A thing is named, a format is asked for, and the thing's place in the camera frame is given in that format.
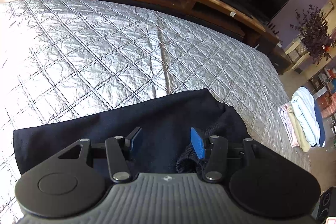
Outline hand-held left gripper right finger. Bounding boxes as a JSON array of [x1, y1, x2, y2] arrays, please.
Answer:
[[190, 127, 265, 184]]

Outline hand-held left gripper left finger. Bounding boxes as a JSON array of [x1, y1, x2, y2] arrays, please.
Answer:
[[58, 126, 143, 184]]

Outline navy jacket with orange panel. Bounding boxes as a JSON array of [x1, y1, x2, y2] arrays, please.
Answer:
[[13, 88, 250, 183]]

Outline pink folded garment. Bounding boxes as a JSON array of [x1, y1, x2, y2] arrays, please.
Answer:
[[278, 105, 300, 147]]

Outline silver quilted bedspread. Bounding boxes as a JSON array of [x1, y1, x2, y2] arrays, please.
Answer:
[[0, 0, 311, 224]]

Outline beige folded garment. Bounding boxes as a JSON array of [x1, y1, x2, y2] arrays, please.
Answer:
[[285, 103, 312, 153]]

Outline white garment with blue trim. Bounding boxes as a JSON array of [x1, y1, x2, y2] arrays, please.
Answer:
[[291, 86, 327, 148]]

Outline white wicker stand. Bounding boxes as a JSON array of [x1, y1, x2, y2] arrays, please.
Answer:
[[285, 35, 313, 73]]

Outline black router with antennas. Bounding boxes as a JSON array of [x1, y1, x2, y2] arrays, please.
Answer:
[[266, 21, 280, 35]]

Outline shelf with boxes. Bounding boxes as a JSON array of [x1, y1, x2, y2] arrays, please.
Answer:
[[307, 64, 336, 120]]

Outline black speaker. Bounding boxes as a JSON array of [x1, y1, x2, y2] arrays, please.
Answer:
[[314, 187, 336, 224]]

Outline dried purple flower bunch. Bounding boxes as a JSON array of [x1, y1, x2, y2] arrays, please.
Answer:
[[289, 5, 336, 65]]

